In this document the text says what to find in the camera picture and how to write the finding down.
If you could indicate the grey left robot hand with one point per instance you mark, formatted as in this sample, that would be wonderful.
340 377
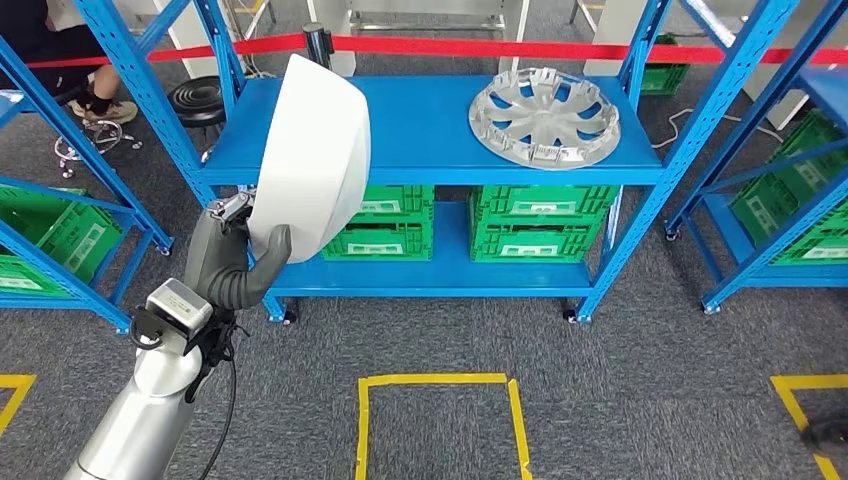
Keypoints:
218 265

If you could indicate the white curved plastic part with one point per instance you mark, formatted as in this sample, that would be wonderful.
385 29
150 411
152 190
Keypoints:
311 159

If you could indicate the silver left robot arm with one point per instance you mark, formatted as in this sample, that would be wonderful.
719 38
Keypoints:
146 424

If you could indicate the blue metal shelf rack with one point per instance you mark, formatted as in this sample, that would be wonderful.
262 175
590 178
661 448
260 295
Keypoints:
755 130
86 144
430 119

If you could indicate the black round stool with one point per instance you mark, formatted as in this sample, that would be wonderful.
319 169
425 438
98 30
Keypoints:
195 99

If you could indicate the chrome swivel stool base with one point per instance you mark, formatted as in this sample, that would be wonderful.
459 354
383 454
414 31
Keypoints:
99 134

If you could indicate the person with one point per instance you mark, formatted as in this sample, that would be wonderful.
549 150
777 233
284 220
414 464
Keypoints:
106 83

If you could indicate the white desk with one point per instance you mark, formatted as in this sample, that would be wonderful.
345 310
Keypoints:
609 26
189 33
341 10

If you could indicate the red barrier belt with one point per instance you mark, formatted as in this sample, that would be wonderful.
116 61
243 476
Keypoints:
464 48

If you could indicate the silver wheel hubcap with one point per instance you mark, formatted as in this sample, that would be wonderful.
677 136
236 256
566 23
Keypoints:
543 119

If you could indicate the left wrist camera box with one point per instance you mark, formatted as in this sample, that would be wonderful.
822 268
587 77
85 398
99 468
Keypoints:
179 305

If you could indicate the black stanchion post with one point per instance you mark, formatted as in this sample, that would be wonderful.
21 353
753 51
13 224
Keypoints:
318 43

